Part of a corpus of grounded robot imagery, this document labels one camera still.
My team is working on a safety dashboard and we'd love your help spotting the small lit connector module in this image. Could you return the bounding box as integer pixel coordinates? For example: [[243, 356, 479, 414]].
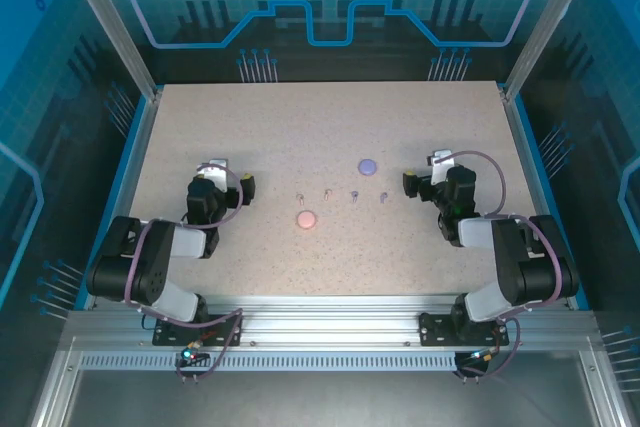
[[467, 346, 504, 364], [175, 344, 210, 367]]

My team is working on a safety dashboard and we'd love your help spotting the grey metal lower tray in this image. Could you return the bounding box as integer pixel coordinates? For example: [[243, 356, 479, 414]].
[[29, 336, 621, 427]]

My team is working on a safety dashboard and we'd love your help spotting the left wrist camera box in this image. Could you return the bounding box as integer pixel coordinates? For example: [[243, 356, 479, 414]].
[[197, 158, 229, 193]]

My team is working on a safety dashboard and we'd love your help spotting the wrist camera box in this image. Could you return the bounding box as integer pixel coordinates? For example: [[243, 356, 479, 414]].
[[197, 158, 229, 193], [430, 149, 457, 187]]

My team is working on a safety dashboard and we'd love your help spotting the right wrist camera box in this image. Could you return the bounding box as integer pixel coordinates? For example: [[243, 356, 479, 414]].
[[430, 149, 457, 187]]

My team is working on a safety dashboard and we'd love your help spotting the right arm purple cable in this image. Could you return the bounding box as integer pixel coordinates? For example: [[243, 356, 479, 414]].
[[432, 149, 564, 384]]

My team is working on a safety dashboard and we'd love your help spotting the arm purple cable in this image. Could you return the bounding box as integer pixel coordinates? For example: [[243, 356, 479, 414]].
[[123, 161, 246, 384], [432, 149, 564, 384]]

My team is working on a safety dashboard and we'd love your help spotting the blue aluminium side rail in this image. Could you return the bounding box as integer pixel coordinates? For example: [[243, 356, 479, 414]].
[[74, 89, 166, 311], [499, 86, 591, 311]]

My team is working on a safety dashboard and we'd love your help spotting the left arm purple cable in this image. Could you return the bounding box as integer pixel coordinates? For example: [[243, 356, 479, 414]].
[[123, 161, 246, 384]]

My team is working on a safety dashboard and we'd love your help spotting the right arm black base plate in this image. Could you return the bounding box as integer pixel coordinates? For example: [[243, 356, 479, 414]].
[[418, 313, 510, 348]]

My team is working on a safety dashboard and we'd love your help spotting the aluminium mounting rail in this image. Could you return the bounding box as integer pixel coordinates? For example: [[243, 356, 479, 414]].
[[67, 294, 601, 354]]

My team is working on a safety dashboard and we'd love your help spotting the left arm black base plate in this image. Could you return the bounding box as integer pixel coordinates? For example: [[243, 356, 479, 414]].
[[152, 314, 245, 348]]

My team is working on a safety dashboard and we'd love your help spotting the slotted grey cable duct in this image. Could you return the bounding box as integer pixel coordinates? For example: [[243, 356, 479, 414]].
[[79, 352, 459, 373]]

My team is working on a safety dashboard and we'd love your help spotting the aluminium frame post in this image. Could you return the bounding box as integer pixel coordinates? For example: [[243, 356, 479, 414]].
[[502, 0, 591, 101], [55, 0, 164, 101]]

